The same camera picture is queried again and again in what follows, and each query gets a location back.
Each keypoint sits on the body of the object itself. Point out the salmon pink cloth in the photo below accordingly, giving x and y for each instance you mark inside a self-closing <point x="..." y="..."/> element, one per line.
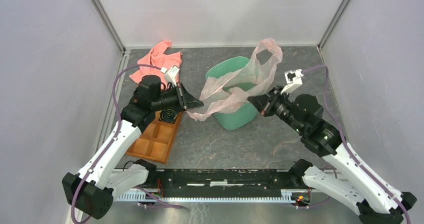
<point x="157" y="57"/>

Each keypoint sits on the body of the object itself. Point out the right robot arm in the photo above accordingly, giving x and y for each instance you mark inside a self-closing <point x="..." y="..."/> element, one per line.
<point x="372" y="199"/>

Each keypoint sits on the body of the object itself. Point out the green plastic trash bin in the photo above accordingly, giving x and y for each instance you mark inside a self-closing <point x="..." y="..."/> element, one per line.
<point x="246" y="112"/>

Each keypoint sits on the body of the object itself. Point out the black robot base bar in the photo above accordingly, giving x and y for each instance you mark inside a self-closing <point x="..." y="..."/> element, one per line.
<point x="222" y="183"/>

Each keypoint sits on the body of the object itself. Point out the pink plastic trash bag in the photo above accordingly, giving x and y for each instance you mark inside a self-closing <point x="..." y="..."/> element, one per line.
<point x="228" y="93"/>

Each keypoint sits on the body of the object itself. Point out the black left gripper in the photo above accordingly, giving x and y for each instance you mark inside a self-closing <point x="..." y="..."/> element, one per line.
<point x="185" y="100"/>

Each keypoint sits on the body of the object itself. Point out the blue yellow rolled tie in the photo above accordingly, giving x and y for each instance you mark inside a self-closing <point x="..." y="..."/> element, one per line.
<point x="168" y="116"/>

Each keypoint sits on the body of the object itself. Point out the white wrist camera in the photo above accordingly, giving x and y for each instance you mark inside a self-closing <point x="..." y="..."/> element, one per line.
<point x="293" y="80"/>
<point x="170" y="75"/>

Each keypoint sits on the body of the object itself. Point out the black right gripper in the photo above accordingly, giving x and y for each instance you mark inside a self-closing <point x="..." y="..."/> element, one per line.
<point x="260" y="102"/>

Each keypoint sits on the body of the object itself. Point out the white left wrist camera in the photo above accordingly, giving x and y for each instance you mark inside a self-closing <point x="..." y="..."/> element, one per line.
<point x="170" y="75"/>

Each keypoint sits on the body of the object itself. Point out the orange wooden divided tray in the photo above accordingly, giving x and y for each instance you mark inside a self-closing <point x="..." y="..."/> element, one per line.
<point x="156" y="142"/>

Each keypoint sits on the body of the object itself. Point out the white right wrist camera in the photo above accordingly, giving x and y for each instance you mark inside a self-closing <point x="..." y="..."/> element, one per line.
<point x="293" y="80"/>

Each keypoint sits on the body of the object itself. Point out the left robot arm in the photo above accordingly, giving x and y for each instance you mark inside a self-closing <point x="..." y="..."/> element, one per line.
<point x="93" y="188"/>

